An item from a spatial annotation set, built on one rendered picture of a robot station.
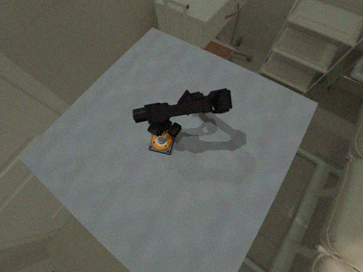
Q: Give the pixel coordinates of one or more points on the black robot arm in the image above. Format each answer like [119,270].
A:
[157,113]

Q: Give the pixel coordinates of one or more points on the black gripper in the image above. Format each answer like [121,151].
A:
[173,130]

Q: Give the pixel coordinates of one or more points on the orange round plate with holes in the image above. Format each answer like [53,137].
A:
[161,146]

